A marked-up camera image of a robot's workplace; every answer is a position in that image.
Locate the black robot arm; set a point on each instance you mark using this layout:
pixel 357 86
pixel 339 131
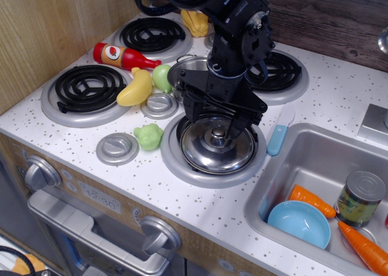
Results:
pixel 242 39

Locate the silver faucet spout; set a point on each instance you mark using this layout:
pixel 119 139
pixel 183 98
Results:
pixel 383 40

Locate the grey knob back centre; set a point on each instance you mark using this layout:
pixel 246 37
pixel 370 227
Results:
pixel 209 40

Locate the orange carrot toy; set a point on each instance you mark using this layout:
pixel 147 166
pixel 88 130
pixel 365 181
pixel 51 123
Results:
pixel 374 257
pixel 299 193

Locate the silver oven door handle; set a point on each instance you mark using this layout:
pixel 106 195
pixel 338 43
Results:
pixel 79 227

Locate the green broccoli toy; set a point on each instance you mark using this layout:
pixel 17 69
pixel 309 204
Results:
pixel 148 136

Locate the green pear toy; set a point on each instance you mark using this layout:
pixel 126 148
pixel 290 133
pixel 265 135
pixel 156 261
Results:
pixel 159 76

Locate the orange carrot toy upper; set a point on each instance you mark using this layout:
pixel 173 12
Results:
pixel 299 193

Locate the front right stove burner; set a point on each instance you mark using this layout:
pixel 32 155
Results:
pixel 174 160

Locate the steel pot with handles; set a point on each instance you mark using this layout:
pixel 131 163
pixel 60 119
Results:
pixel 184 64

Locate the light blue bowl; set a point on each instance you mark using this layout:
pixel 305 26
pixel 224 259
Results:
pixel 301 220

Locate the back left stove burner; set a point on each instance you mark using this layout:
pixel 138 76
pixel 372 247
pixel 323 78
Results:
pixel 156 38

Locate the blue handled toy knife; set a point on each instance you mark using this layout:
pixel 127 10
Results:
pixel 283 122

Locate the grey knob front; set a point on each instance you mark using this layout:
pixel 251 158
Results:
pixel 117 149

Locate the silver faucet base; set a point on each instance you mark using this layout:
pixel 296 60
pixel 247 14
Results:
pixel 374 124

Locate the front left stove burner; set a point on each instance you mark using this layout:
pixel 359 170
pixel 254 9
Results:
pixel 85 96

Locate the grey knob middle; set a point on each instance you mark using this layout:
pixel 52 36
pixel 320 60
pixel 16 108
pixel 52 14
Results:
pixel 159 106

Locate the orange toy on floor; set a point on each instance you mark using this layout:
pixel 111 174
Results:
pixel 21 267

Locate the silver sink basin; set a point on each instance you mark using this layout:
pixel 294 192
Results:
pixel 320 161

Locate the red ketchup bottle toy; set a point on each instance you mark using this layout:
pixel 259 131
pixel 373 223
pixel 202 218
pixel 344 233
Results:
pixel 122 57

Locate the yellow bell pepper toy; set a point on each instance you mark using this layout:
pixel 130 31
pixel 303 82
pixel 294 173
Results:
pixel 196 22

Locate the steel pot lid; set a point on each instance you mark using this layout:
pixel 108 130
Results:
pixel 207 148

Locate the grey knob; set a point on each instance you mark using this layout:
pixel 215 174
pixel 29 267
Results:
pixel 117 149
pixel 159 106
pixel 209 40

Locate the right oven dial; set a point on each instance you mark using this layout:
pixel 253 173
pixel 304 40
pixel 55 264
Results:
pixel 158 235

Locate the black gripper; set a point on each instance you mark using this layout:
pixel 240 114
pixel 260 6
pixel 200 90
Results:
pixel 230 92

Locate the yellow banana toy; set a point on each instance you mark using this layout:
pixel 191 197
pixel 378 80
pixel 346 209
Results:
pixel 138 90

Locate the back right stove burner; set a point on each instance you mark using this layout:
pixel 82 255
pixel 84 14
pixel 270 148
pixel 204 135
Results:
pixel 287 79

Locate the oven clock display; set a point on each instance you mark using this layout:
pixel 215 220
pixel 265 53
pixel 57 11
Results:
pixel 100 197

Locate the oven dial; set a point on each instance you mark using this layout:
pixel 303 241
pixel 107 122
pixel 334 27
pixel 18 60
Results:
pixel 158 235
pixel 41 174

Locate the stove burner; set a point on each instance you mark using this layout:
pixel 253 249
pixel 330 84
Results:
pixel 287 79
pixel 85 96
pixel 156 38
pixel 174 160

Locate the left oven dial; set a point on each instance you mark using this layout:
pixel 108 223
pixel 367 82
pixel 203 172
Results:
pixel 41 174

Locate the toy tin can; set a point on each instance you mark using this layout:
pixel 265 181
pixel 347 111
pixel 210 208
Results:
pixel 359 198

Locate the orange carrot toy lower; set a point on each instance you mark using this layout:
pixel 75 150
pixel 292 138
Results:
pixel 374 257

